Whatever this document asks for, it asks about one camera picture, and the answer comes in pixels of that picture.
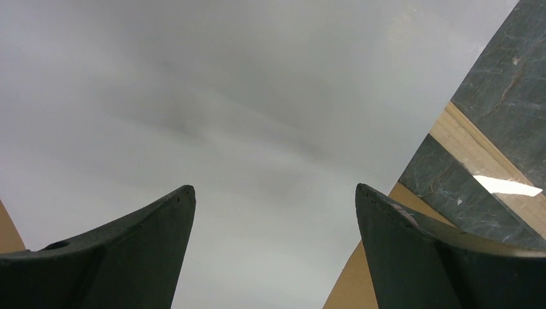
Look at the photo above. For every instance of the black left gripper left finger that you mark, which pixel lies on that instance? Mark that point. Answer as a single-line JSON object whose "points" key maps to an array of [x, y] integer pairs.
{"points": [[131, 262]]}

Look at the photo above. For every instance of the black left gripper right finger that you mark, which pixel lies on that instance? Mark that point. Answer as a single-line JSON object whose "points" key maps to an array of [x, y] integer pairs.
{"points": [[416, 261]]}

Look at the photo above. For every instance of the light wooden picture frame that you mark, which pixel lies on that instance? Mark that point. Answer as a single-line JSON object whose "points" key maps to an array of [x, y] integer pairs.
{"points": [[490, 167]]}

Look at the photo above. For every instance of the printed photo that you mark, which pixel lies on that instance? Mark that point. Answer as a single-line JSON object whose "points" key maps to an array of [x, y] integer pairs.
{"points": [[272, 110]]}

